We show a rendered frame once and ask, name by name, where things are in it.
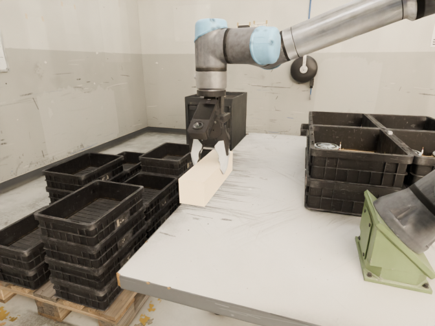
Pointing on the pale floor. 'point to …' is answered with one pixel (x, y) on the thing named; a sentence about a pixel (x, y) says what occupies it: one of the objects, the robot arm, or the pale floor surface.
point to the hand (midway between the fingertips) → (209, 169)
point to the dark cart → (238, 98)
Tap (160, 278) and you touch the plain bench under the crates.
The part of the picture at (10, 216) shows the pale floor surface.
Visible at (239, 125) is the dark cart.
